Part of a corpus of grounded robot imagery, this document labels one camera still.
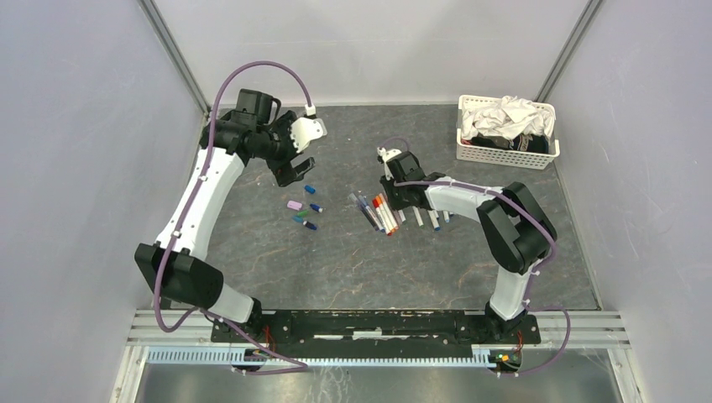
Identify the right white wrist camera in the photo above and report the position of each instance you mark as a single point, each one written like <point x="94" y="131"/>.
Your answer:
<point x="385" y="156"/>

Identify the dark blue capped marker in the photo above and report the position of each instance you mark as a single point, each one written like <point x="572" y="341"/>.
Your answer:
<point x="372" y="213"/>

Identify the black cloth in basket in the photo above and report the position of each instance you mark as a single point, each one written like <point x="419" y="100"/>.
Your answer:
<point x="523" y="142"/>

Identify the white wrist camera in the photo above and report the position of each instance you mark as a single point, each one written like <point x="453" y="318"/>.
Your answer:
<point x="307" y="129"/>
<point x="385" y="156"/>

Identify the white cable duct strip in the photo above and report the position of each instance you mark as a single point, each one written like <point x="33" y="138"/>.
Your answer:
<point x="478" y="358"/>

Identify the pink highlighter cap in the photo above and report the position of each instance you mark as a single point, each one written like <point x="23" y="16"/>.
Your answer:
<point x="294" y="205"/>

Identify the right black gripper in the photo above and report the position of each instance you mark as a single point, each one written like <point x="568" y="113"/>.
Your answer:
<point x="397" y="204"/>

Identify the orange capped marker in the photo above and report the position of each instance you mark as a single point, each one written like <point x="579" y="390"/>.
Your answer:
<point x="388" y="214"/>

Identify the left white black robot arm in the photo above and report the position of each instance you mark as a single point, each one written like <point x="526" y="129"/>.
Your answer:
<point x="174" y="265"/>

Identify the large blue white marker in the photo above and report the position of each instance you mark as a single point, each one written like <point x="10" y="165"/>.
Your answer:
<point x="434" y="220"/>

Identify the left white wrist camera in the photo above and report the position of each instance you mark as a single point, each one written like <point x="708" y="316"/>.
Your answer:
<point x="307" y="129"/>

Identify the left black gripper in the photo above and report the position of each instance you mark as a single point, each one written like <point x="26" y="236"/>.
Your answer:
<point x="285" y="173"/>

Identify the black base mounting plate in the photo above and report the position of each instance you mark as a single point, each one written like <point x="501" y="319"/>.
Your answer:
<point x="389" y="334"/>

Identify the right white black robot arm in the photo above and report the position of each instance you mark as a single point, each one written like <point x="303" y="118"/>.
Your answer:
<point x="519" y="234"/>

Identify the aluminium frame rail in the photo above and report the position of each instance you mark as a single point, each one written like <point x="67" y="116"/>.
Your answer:
<point x="584" y="330"/>

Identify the white plastic basket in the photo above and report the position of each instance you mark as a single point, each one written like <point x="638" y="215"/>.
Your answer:
<point x="466" y="151"/>

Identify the white cloth in basket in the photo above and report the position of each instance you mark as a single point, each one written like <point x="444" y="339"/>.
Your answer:
<point x="504" y="117"/>

